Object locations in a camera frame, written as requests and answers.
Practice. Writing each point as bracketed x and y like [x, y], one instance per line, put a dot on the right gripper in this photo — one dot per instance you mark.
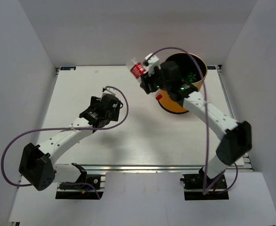
[146, 80]

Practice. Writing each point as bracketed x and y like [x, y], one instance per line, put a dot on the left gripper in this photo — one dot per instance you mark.
[95, 101]

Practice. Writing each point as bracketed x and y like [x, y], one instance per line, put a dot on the red label clear bottle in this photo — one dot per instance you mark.
[137, 70]

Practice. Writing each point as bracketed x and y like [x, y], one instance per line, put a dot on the green soda bottle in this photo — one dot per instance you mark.
[191, 78]

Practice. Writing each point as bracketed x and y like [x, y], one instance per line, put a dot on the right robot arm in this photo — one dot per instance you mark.
[235, 137]

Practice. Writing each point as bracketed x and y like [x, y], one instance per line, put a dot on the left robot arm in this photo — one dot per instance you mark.
[38, 163]

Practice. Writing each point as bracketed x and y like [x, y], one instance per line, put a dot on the orange cylindrical bin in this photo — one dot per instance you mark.
[186, 65]

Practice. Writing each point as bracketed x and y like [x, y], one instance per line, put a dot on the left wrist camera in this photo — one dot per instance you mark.
[108, 91]

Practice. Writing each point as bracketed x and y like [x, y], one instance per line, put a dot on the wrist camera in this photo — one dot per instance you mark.
[150, 62]
[108, 91]

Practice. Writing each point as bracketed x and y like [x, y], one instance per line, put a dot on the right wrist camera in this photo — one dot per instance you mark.
[150, 62]

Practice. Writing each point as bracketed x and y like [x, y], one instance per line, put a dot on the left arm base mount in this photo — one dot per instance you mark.
[75, 183]

